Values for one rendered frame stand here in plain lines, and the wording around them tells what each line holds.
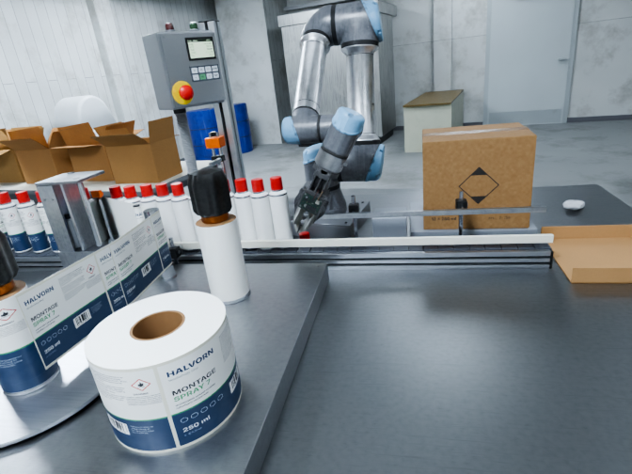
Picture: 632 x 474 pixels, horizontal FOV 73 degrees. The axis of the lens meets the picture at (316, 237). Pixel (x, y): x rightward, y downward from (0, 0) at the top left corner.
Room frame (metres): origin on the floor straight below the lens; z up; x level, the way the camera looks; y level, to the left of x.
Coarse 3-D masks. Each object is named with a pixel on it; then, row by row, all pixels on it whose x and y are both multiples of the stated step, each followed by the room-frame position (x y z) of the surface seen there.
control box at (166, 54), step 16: (160, 32) 1.21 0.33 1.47; (176, 32) 1.24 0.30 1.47; (192, 32) 1.26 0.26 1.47; (208, 32) 1.29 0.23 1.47; (160, 48) 1.20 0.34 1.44; (176, 48) 1.22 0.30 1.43; (160, 64) 1.21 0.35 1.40; (176, 64) 1.22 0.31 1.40; (192, 64) 1.25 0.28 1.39; (208, 64) 1.28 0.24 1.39; (160, 80) 1.23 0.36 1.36; (176, 80) 1.21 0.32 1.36; (208, 80) 1.27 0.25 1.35; (160, 96) 1.24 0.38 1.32; (176, 96) 1.20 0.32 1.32; (208, 96) 1.26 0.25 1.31; (224, 96) 1.30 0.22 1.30
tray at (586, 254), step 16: (560, 240) 1.07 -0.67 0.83; (576, 240) 1.06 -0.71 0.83; (592, 240) 1.05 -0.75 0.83; (608, 240) 1.04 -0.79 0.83; (624, 240) 1.03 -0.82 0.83; (560, 256) 0.98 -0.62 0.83; (576, 256) 0.97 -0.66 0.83; (592, 256) 0.96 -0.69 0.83; (608, 256) 0.95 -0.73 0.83; (624, 256) 0.94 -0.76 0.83; (576, 272) 0.85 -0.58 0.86; (592, 272) 0.84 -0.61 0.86; (608, 272) 0.83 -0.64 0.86; (624, 272) 0.82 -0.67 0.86
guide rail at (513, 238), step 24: (264, 240) 1.12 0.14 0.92; (288, 240) 1.10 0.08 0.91; (312, 240) 1.08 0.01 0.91; (336, 240) 1.07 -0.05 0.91; (360, 240) 1.05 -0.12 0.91; (384, 240) 1.04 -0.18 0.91; (408, 240) 1.02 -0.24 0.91; (432, 240) 1.01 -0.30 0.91; (456, 240) 0.99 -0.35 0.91; (480, 240) 0.98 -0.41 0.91; (504, 240) 0.96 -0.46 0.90; (528, 240) 0.95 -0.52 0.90; (552, 240) 0.94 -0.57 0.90
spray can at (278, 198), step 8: (280, 176) 1.15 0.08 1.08; (272, 184) 1.14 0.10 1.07; (280, 184) 1.14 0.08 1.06; (272, 192) 1.14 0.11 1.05; (280, 192) 1.13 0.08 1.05; (272, 200) 1.13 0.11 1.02; (280, 200) 1.13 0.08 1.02; (272, 208) 1.14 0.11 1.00; (280, 208) 1.13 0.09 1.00; (288, 208) 1.14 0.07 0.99; (272, 216) 1.14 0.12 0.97; (280, 216) 1.13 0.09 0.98; (288, 216) 1.14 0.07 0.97; (280, 224) 1.13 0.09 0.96; (288, 224) 1.13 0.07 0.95; (280, 232) 1.13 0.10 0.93; (288, 232) 1.13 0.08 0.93; (280, 248) 1.13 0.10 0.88
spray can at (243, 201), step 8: (240, 184) 1.16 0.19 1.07; (240, 192) 1.16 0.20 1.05; (248, 192) 1.17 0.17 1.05; (240, 200) 1.15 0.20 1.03; (248, 200) 1.15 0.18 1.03; (240, 208) 1.15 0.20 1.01; (248, 208) 1.15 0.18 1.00; (240, 216) 1.15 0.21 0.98; (248, 216) 1.15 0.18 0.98; (240, 224) 1.16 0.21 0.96; (248, 224) 1.15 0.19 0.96; (248, 232) 1.15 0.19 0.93; (248, 240) 1.15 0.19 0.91; (248, 248) 1.15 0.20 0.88
